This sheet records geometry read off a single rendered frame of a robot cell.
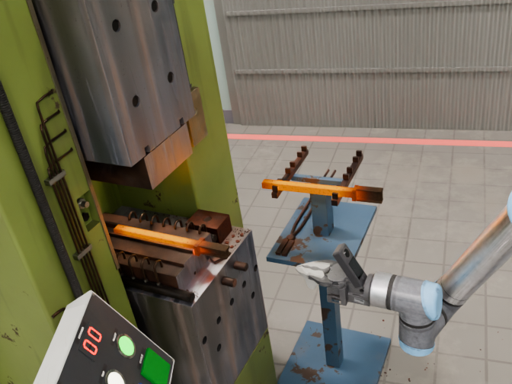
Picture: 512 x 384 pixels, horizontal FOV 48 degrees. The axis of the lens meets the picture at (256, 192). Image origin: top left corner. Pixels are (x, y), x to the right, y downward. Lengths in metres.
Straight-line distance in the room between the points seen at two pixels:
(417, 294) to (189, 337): 0.68
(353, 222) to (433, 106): 2.30
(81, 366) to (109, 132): 0.53
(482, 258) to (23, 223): 1.06
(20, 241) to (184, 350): 0.66
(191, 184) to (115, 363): 0.79
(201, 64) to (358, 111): 2.68
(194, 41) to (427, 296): 1.03
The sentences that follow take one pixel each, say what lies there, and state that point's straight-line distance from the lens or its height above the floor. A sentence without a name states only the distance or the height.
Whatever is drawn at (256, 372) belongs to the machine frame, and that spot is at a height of 0.37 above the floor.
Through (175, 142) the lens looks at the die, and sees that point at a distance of 1.54.
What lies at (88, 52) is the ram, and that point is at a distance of 1.32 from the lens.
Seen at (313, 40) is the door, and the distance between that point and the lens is 4.30.
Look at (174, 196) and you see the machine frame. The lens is 1.98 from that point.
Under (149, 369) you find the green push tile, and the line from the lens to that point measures 1.35.
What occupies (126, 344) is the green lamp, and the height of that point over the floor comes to 1.09.
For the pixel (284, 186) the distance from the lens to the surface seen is 1.92.
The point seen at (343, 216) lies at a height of 0.73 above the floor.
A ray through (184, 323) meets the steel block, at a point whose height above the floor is 0.84.
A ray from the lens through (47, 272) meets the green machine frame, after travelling 1.47.
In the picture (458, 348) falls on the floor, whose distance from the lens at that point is 2.73.
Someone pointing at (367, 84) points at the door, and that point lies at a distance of 4.34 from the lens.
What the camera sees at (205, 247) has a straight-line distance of 1.67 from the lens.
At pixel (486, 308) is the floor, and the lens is 2.93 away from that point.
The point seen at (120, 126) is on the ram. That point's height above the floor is 1.47.
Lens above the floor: 2.00
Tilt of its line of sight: 32 degrees down
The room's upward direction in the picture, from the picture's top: 9 degrees counter-clockwise
